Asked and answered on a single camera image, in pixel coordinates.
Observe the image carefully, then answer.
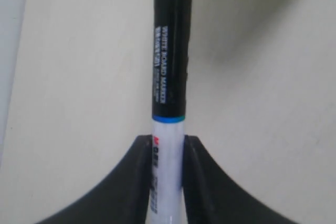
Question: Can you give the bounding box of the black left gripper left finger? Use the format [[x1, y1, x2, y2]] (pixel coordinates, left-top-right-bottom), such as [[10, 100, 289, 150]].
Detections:
[[40, 135, 152, 223]]

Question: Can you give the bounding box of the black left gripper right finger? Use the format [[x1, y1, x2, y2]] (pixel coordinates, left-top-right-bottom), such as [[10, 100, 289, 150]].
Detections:
[[182, 135, 293, 223]]

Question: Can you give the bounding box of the black and white whiteboard marker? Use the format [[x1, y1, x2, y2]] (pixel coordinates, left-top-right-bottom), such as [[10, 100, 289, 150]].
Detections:
[[150, 0, 192, 223]]

